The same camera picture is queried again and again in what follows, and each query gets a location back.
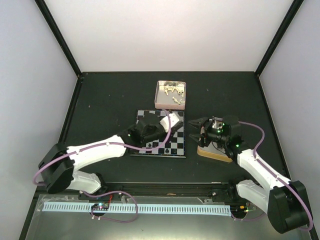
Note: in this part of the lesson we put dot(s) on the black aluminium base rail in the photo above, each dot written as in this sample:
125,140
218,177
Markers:
219,192

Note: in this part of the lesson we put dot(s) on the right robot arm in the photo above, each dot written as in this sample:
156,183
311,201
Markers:
285,202

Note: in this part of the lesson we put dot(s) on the small green circuit board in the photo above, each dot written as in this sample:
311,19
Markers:
100,206

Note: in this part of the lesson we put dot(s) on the light blue slotted cable duct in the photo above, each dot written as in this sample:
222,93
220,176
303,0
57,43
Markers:
130,208

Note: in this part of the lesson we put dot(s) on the right black frame post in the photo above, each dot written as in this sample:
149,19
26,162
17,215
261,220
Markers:
283,27

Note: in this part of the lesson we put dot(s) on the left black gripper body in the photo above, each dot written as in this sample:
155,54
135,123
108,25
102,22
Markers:
148,138

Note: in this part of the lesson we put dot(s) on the black frame post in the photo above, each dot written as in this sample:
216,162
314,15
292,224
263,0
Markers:
47,15
283,27

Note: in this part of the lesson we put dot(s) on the black and grey chessboard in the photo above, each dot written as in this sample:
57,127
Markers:
176,141

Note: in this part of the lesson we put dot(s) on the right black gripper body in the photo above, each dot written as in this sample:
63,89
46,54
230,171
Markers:
211,135

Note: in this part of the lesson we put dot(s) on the pink tin tray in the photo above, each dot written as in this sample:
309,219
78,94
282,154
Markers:
161,101

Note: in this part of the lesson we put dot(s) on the yellow tin tray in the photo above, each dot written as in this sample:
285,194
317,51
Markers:
213,153

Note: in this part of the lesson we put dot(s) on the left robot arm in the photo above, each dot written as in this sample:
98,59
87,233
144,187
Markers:
60,169

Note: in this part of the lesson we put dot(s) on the pile of white chess pieces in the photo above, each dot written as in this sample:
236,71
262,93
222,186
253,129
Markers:
176,93

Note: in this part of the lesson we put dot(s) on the left black frame post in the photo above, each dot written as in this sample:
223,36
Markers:
47,15

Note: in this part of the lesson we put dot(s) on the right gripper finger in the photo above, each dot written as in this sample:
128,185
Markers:
198,138
198,123

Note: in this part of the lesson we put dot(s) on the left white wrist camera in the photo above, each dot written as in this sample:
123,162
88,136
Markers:
171,122

